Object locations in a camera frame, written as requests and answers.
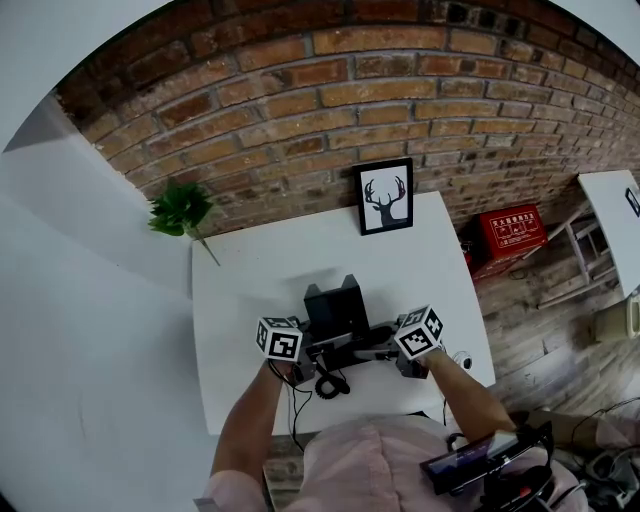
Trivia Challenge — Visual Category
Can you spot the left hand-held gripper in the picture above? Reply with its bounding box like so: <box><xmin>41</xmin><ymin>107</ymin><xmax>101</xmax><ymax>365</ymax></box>
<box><xmin>255</xmin><ymin>315</ymin><xmax>352</xmax><ymax>387</ymax></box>

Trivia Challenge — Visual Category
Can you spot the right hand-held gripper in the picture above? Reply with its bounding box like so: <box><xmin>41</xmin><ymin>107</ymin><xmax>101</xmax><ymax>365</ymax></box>
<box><xmin>351</xmin><ymin>304</ymin><xmax>445</xmax><ymax>380</ymax></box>

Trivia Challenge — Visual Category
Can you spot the black telephone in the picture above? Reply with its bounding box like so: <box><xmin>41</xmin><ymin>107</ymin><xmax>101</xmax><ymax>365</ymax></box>
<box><xmin>303</xmin><ymin>274</ymin><xmax>372</xmax><ymax>347</ymax></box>

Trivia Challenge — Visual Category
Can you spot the black telephone cord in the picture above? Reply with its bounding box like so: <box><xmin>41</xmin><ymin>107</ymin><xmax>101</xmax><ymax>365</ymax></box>
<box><xmin>313</xmin><ymin>349</ymin><xmax>351</xmax><ymax>401</ymax></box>

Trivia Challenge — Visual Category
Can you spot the person's left forearm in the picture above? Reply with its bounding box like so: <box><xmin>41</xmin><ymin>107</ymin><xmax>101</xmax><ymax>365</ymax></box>
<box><xmin>209</xmin><ymin>358</ymin><xmax>297</xmax><ymax>482</ymax></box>

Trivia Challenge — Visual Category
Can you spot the person's right forearm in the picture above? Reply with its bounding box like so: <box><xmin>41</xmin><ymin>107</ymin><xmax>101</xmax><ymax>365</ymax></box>
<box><xmin>424</xmin><ymin>346</ymin><xmax>517</xmax><ymax>444</ymax></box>

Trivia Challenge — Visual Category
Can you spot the person's pink shirt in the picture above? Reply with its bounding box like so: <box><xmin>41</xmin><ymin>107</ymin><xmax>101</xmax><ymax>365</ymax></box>
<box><xmin>193</xmin><ymin>413</ymin><xmax>581</xmax><ymax>512</ymax></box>

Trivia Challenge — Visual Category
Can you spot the black framed deer picture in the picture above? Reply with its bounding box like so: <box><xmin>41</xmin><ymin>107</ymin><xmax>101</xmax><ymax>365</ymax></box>
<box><xmin>353</xmin><ymin>157</ymin><xmax>416</xmax><ymax>237</ymax></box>

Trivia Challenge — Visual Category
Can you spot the black chest-mounted screen device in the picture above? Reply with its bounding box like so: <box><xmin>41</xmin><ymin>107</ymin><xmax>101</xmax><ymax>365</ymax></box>
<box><xmin>419</xmin><ymin>421</ymin><xmax>555</xmax><ymax>497</ymax></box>

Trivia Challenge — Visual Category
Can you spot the red box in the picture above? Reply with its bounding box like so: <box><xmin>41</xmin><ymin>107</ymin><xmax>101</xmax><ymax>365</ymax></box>
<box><xmin>471</xmin><ymin>203</ymin><xmax>549</xmax><ymax>281</ymax></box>

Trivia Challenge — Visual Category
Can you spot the green artificial plant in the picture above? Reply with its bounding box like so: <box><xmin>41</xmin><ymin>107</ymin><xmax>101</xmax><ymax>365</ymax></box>
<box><xmin>146</xmin><ymin>178</ymin><xmax>222</xmax><ymax>268</ymax></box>

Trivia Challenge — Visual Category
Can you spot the beige bin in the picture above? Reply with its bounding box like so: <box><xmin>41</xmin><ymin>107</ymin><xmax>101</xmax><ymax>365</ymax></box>
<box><xmin>593</xmin><ymin>289</ymin><xmax>640</xmax><ymax>345</ymax></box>

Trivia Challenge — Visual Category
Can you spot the white side table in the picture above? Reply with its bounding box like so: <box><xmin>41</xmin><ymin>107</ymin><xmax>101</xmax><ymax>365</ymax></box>
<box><xmin>577</xmin><ymin>169</ymin><xmax>640</xmax><ymax>301</ymax></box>

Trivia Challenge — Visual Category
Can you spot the thin black cable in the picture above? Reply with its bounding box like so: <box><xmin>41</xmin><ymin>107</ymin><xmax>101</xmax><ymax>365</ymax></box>
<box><xmin>268</xmin><ymin>359</ymin><xmax>314</xmax><ymax>453</ymax></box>

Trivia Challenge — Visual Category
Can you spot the tangle of floor cables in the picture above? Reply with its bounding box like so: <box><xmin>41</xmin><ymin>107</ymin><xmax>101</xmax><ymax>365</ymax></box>
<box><xmin>564</xmin><ymin>398</ymin><xmax>640</xmax><ymax>512</ymax></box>

